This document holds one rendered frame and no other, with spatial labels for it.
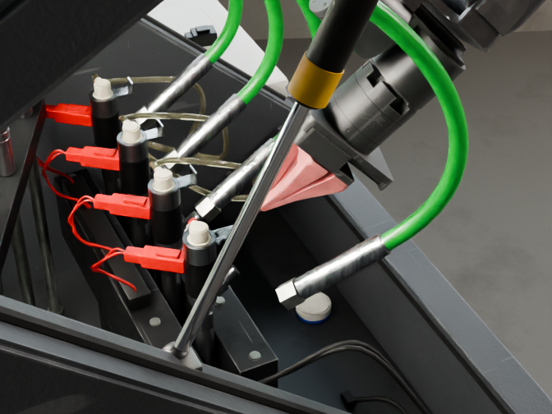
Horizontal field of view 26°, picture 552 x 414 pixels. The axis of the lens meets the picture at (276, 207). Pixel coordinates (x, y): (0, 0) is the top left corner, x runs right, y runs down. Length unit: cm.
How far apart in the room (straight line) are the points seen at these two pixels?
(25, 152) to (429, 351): 43
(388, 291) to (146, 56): 35
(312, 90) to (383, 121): 43
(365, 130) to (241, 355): 25
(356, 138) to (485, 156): 203
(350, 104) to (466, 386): 33
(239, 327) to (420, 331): 20
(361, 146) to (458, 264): 171
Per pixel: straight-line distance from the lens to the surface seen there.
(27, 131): 114
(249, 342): 108
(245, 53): 146
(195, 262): 100
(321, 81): 52
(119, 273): 113
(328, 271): 92
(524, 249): 272
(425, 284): 119
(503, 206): 282
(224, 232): 101
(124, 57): 126
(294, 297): 93
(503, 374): 111
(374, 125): 94
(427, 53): 81
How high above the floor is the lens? 175
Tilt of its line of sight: 39 degrees down
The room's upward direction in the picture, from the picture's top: straight up
